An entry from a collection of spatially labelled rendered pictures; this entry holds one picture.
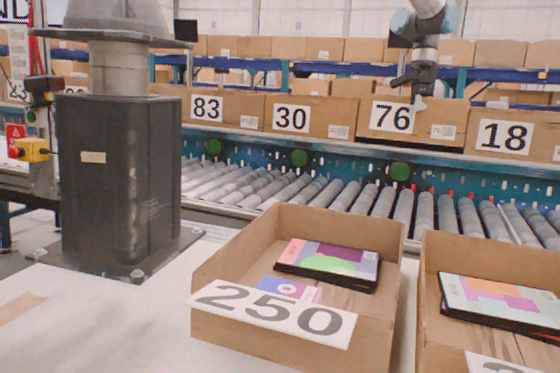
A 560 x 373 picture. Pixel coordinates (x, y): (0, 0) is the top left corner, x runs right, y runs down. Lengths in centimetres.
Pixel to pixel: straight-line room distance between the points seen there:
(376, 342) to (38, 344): 46
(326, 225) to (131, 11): 58
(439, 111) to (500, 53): 459
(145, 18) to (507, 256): 80
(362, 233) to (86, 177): 57
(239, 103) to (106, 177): 104
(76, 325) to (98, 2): 52
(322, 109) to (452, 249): 92
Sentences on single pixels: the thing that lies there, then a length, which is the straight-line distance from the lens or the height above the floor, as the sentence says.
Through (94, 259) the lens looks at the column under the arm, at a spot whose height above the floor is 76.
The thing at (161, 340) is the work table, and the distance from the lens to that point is 66.
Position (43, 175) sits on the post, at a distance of 161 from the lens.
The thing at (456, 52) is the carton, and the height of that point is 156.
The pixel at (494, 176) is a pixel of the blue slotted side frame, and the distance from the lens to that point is 160.
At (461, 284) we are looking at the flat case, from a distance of 83.
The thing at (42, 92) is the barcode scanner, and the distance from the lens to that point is 149.
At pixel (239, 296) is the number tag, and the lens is 54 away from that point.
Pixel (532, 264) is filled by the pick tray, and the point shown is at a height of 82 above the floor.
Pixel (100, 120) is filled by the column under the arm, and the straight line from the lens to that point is 80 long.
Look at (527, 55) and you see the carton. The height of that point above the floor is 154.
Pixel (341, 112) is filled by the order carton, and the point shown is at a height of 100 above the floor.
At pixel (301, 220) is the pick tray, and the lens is 92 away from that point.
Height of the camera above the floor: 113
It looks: 11 degrees down
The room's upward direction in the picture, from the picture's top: 3 degrees clockwise
